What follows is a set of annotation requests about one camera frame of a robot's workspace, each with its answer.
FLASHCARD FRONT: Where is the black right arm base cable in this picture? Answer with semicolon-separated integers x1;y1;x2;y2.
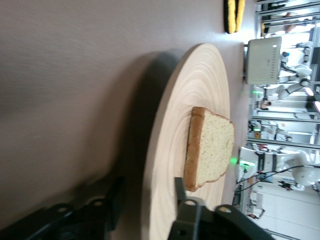
234;163;320;194

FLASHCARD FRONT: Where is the background person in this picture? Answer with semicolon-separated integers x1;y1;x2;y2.
259;99;273;111

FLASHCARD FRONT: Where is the cream and chrome toaster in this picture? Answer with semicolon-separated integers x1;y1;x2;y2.
242;36;283;85

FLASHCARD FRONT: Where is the background aluminium cell frame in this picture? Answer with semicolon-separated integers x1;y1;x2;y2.
246;114;320;151

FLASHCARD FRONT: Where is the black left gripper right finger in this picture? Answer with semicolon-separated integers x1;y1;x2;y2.
169;176;216;240

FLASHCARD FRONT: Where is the slice of toast bread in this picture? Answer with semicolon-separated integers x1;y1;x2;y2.
183;106;236;193

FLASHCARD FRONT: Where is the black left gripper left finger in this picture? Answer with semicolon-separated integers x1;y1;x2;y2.
47;176;126;240

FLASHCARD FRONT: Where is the round wooden plate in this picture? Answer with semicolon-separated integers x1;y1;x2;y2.
139;42;232;240

